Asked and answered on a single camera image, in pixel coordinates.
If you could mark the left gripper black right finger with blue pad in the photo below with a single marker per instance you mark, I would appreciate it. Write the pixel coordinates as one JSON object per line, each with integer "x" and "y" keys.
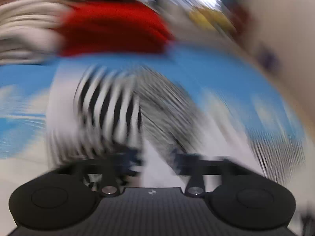
{"x": 196, "y": 168}

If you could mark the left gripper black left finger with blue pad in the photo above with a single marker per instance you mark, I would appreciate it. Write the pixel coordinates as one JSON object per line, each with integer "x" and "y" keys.
{"x": 108, "y": 176}

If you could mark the striped white baby garment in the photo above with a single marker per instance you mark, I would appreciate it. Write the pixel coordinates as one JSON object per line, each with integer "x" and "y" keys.
{"x": 98, "y": 111}

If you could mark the blue white patterned bedspread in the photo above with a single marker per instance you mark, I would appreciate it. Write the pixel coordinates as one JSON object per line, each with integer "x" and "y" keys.
{"x": 247, "y": 94}

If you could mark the red knitted blanket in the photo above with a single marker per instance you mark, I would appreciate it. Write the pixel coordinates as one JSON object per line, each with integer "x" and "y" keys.
{"x": 113, "y": 26}

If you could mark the yellow plush toys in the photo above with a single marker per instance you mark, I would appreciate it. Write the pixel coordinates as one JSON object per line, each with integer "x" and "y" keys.
{"x": 210, "y": 19}

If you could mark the folded beige blanket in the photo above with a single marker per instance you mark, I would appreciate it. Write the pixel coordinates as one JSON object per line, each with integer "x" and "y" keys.
{"x": 28, "y": 29}

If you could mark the purple wall socket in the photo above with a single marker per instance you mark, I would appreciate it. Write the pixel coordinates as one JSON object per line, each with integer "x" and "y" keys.
{"x": 268, "y": 59}

